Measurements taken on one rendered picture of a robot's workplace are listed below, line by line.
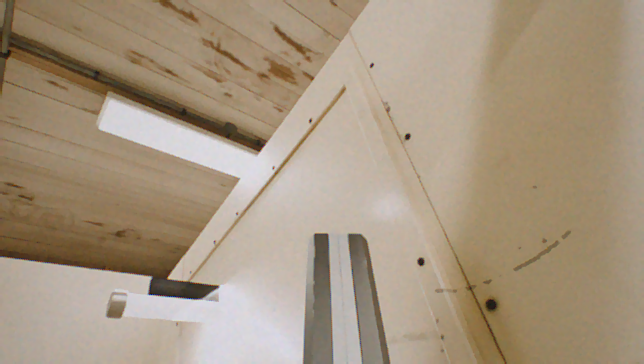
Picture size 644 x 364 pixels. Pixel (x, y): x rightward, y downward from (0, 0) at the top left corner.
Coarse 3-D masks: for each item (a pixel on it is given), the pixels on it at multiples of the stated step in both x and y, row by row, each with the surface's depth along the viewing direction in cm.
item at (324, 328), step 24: (312, 240) 10; (336, 240) 10; (312, 264) 9; (336, 264) 9; (312, 288) 9; (336, 288) 8; (312, 312) 8; (336, 312) 8; (312, 336) 7; (336, 336) 7; (312, 360) 7; (336, 360) 7
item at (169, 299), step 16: (160, 288) 81; (176, 288) 84; (192, 288) 86; (208, 288) 89; (112, 304) 72; (128, 304) 74; (144, 304) 76; (160, 304) 78; (176, 304) 80; (192, 304) 82; (208, 304) 85; (192, 320) 82; (208, 320) 84
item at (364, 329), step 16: (352, 240) 10; (352, 256) 9; (368, 256) 10; (352, 272) 9; (368, 272) 9; (352, 288) 9; (368, 288) 9; (352, 304) 8; (368, 304) 8; (352, 320) 8; (368, 320) 8; (352, 336) 7; (368, 336) 7; (384, 336) 8; (352, 352) 7; (368, 352) 7; (384, 352) 7
